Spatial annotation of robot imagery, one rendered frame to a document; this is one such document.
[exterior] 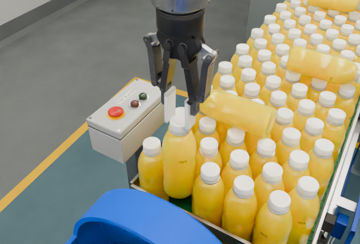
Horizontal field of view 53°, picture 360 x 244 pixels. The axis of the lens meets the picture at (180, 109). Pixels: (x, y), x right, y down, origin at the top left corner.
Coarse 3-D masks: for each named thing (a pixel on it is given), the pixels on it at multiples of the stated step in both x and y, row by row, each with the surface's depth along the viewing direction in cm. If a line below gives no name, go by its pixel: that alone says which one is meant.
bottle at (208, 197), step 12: (204, 180) 72; (216, 180) 72; (192, 192) 76; (204, 192) 73; (216, 192) 73; (192, 204) 78; (204, 204) 74; (216, 204) 74; (204, 216) 76; (216, 216) 77
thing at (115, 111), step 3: (111, 108) 85; (114, 108) 85; (117, 108) 85; (120, 108) 85; (108, 111) 84; (111, 111) 84; (114, 111) 84; (117, 111) 84; (120, 111) 84; (108, 114) 84; (111, 114) 83; (114, 114) 83; (117, 114) 83; (120, 114) 84
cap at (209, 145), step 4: (204, 140) 79; (208, 140) 79; (212, 140) 79; (216, 140) 78; (200, 144) 78; (204, 144) 77; (208, 144) 77; (212, 144) 77; (216, 144) 77; (200, 148) 78; (204, 148) 77; (208, 148) 77; (212, 148) 77; (216, 148) 77; (204, 152) 78; (208, 152) 77; (212, 152) 77
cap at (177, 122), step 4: (172, 116) 70; (176, 116) 70; (180, 116) 70; (184, 116) 70; (172, 120) 69; (176, 120) 69; (180, 120) 69; (184, 120) 69; (172, 124) 68; (176, 124) 68; (180, 124) 68; (184, 124) 68; (172, 128) 68; (176, 128) 68; (180, 128) 68; (184, 128) 68; (176, 132) 69; (180, 132) 68; (184, 132) 69
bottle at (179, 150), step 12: (168, 132) 71; (192, 132) 72; (168, 144) 70; (180, 144) 69; (192, 144) 71; (168, 156) 71; (180, 156) 70; (192, 156) 72; (168, 168) 73; (180, 168) 72; (192, 168) 74; (168, 180) 76; (180, 180) 75; (192, 180) 77; (168, 192) 78; (180, 192) 77
